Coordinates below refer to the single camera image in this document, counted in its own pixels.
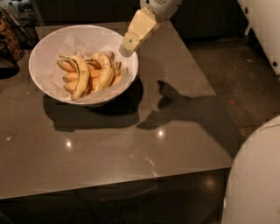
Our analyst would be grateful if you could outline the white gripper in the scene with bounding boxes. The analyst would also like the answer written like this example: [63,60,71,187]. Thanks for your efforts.
[121,0,183,53]

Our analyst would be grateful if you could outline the spotted yellow banana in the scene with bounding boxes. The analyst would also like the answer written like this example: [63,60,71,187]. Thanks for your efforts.
[86,52,115,92]

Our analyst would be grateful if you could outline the white bowl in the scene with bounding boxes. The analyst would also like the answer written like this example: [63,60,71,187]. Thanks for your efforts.
[28,24,139,106]

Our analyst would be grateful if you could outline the curved yellow banana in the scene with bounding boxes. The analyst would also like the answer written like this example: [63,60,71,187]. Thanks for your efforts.
[59,53,91,101]

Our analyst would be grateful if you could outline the white paper liner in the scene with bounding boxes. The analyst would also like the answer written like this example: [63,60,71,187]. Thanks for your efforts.
[38,33,136,105]

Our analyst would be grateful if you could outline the bunch of small bananas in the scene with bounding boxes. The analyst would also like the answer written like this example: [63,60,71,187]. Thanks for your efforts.
[57,52,128,96]

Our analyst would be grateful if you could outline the dark patterned container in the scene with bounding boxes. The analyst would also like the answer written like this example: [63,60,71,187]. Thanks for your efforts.
[0,14,25,61]

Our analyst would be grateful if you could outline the black wire rack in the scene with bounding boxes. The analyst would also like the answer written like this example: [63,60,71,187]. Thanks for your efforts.
[3,7,39,50]

